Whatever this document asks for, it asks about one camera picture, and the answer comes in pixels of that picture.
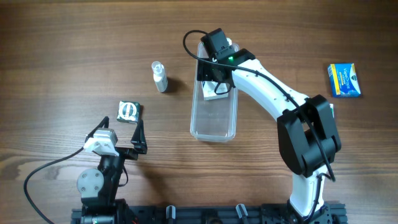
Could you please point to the clear plastic container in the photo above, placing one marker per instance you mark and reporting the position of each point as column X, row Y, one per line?
column 213, row 116

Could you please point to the green Zam-Buk ointment box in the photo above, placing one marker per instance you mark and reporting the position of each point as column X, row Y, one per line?
column 128, row 112

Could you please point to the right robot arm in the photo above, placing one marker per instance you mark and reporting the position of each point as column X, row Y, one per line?
column 306, row 130

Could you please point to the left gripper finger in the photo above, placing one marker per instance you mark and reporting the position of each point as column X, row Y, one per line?
column 138, row 138
column 103, row 124

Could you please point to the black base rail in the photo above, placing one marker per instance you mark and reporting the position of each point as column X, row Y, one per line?
column 266, row 213

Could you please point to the blue VapoDrops box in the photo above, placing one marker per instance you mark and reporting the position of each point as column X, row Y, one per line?
column 343, row 80

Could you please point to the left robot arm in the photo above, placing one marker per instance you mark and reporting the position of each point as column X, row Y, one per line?
column 98, row 187

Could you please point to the white spray bottle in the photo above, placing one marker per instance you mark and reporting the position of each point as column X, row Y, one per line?
column 160, row 77

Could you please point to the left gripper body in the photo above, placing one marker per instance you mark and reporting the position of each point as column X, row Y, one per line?
column 125, row 152

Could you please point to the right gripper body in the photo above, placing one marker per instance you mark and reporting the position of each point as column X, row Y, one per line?
column 203, row 73

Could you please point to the white green medicine box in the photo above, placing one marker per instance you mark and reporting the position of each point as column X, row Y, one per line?
column 332, row 109

